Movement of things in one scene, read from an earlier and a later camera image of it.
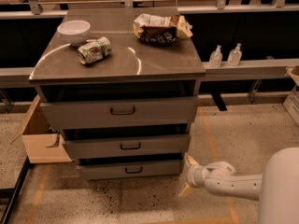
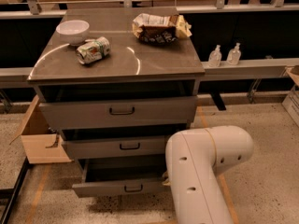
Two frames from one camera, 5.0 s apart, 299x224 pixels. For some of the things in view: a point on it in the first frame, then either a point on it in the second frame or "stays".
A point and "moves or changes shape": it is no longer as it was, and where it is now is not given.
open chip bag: x=162 y=29 stays
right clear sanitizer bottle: x=235 y=56 stays
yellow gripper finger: x=186 y=190 -> x=165 y=176
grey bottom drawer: x=107 y=168 moves or changes shape
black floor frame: x=13 y=192 stays
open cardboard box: x=42 y=143 stays
